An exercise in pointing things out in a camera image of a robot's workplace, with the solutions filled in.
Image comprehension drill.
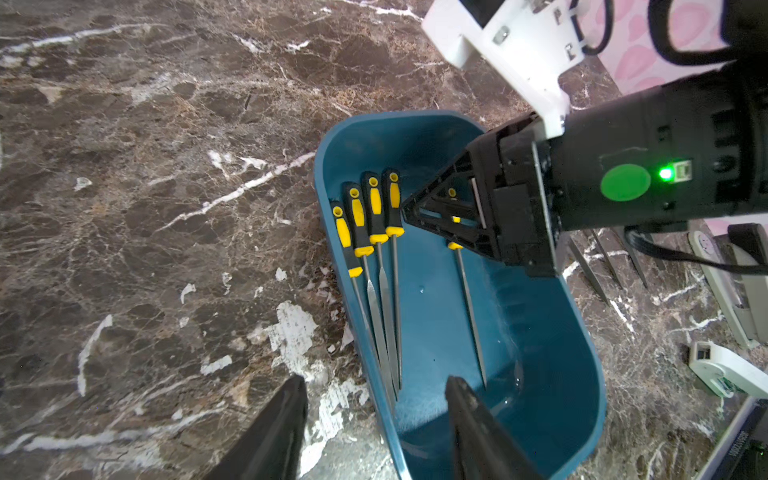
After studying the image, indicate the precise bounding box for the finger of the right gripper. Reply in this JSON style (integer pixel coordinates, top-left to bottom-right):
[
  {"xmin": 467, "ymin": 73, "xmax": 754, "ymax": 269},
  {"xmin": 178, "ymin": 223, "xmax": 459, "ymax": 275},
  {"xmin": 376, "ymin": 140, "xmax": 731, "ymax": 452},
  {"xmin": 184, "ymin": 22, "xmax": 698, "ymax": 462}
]
[{"xmin": 402, "ymin": 152, "xmax": 495, "ymax": 259}]

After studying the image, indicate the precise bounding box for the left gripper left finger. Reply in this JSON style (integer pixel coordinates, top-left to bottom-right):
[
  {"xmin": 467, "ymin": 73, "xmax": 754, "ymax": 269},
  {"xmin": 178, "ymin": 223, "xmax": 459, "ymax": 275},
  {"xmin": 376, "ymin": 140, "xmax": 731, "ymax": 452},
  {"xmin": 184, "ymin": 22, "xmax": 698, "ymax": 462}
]
[{"xmin": 206, "ymin": 375, "xmax": 308, "ymax": 479}]

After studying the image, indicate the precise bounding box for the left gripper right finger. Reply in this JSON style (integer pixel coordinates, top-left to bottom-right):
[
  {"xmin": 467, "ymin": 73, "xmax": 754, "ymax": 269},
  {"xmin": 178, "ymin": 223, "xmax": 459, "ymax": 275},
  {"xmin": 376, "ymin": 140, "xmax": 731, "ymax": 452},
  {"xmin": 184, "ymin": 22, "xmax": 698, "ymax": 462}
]
[{"xmin": 445, "ymin": 376, "xmax": 543, "ymax": 480}]

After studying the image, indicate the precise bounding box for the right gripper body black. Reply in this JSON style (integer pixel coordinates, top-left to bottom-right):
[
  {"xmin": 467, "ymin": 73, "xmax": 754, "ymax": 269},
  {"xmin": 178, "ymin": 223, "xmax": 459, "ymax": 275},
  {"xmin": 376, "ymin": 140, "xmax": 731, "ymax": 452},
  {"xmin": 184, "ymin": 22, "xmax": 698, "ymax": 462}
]
[{"xmin": 467, "ymin": 114, "xmax": 557, "ymax": 277}]

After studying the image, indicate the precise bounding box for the teal plastic storage box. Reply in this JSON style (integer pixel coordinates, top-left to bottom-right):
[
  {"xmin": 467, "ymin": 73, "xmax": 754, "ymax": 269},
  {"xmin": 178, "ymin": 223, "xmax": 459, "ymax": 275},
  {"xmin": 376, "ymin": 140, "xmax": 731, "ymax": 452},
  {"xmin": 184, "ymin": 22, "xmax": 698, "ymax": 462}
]
[{"xmin": 314, "ymin": 110, "xmax": 606, "ymax": 479}]

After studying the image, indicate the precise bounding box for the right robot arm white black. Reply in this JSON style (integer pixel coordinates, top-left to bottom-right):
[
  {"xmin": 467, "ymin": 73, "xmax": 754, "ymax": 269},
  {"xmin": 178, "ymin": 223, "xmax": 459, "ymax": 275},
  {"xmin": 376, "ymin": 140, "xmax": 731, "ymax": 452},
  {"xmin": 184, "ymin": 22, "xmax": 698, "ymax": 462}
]
[{"xmin": 402, "ymin": 1, "xmax": 767, "ymax": 277}]

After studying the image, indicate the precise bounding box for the white stapler on table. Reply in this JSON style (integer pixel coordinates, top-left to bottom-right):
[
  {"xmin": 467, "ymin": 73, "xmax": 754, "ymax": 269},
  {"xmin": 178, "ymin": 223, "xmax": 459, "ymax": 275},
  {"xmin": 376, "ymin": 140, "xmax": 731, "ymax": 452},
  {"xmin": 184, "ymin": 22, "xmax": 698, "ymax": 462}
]
[{"xmin": 688, "ymin": 341, "xmax": 767, "ymax": 399}]

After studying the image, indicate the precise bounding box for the grey stapler on table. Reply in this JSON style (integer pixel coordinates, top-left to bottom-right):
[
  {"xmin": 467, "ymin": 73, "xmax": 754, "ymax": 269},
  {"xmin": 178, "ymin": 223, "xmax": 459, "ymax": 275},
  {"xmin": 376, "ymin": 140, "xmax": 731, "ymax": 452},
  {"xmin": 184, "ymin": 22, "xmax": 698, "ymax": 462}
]
[{"xmin": 702, "ymin": 223, "xmax": 767, "ymax": 349}]

